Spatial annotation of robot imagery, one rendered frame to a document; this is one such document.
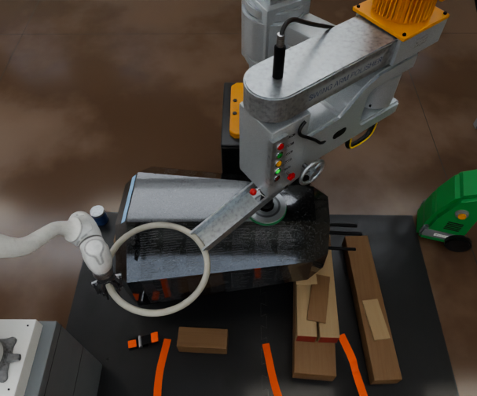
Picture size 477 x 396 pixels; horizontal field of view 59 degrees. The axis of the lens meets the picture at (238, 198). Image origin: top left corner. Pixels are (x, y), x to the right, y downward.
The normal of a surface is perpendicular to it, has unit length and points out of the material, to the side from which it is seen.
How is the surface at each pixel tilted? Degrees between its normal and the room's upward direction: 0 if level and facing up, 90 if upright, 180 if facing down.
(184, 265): 45
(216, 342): 0
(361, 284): 0
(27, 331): 2
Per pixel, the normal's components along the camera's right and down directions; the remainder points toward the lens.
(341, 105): -0.52, -0.13
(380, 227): 0.00, -0.58
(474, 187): -0.54, -0.60
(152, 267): 0.00, 0.17
